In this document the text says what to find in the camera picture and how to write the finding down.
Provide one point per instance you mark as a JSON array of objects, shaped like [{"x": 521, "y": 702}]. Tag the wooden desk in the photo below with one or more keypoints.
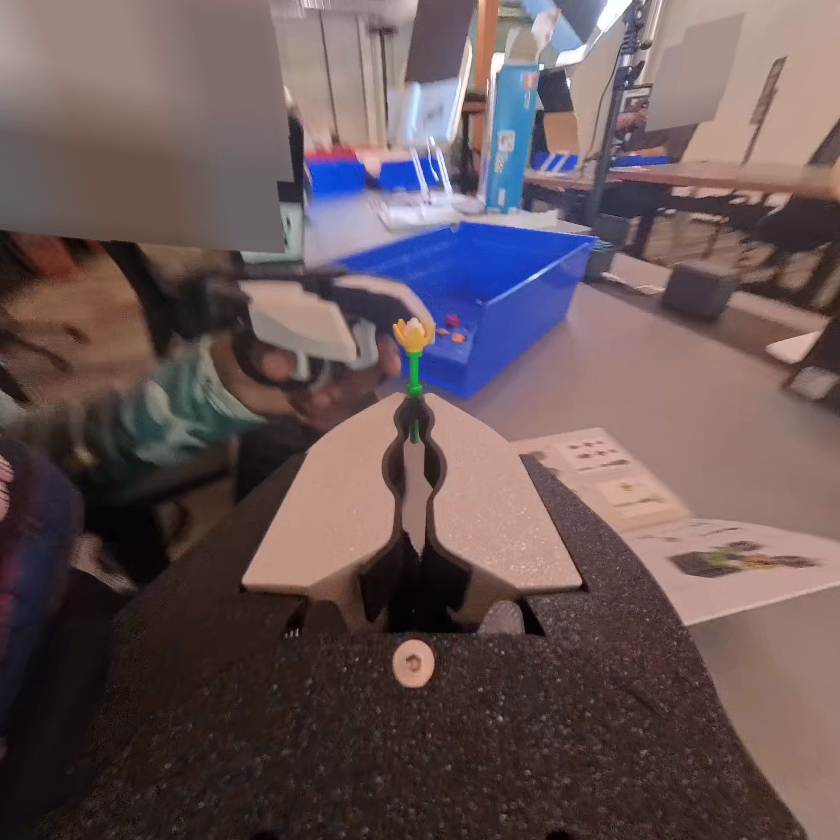
[{"x": 709, "y": 177}]

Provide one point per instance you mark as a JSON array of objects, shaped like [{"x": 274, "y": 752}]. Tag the person's left hand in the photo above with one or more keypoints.
[{"x": 315, "y": 400}]

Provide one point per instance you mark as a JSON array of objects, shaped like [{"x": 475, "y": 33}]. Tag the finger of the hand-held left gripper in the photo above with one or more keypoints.
[
  {"x": 302, "y": 322},
  {"x": 309, "y": 370}
]

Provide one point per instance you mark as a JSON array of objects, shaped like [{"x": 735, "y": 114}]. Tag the green lego stem piece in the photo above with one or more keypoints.
[{"x": 415, "y": 387}]

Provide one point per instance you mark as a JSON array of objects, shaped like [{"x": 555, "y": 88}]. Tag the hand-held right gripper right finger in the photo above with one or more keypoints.
[{"x": 505, "y": 525}]

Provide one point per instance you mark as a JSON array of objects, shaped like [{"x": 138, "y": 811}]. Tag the person's left forearm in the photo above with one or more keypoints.
[{"x": 158, "y": 414}]

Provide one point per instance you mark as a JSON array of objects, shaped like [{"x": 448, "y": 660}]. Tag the black textured pad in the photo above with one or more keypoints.
[{"x": 276, "y": 453}]

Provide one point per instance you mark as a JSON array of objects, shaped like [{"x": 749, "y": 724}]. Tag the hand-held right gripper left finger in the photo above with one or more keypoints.
[{"x": 322, "y": 525}]

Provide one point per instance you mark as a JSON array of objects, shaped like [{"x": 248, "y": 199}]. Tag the blue bins on far desk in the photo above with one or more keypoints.
[{"x": 381, "y": 173}]

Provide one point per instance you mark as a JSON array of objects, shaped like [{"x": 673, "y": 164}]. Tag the black light stand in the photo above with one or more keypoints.
[{"x": 617, "y": 105}]

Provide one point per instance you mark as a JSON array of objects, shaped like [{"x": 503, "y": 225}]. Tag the lego instruction booklet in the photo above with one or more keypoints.
[{"x": 696, "y": 538}]

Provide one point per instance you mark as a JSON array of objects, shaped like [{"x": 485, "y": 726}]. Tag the small black box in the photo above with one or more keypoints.
[{"x": 600, "y": 260}]

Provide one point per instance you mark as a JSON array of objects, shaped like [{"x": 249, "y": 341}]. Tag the tall blue cardboard box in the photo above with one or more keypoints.
[{"x": 512, "y": 138}]

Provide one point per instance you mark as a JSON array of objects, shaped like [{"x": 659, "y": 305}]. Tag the blue plastic bin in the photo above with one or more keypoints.
[{"x": 512, "y": 282}]

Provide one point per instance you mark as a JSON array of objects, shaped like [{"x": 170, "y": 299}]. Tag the small grey box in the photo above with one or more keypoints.
[{"x": 700, "y": 289}]

